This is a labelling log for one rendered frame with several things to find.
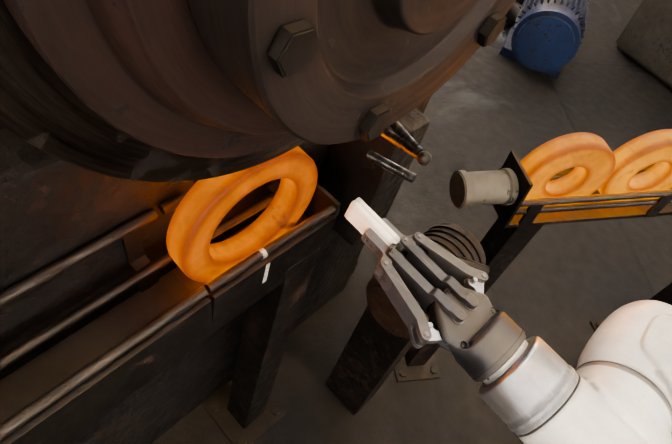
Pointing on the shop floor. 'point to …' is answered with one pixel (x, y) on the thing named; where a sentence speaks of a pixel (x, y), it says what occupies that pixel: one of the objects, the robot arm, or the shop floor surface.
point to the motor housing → (387, 329)
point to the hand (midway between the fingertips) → (371, 226)
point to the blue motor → (548, 28)
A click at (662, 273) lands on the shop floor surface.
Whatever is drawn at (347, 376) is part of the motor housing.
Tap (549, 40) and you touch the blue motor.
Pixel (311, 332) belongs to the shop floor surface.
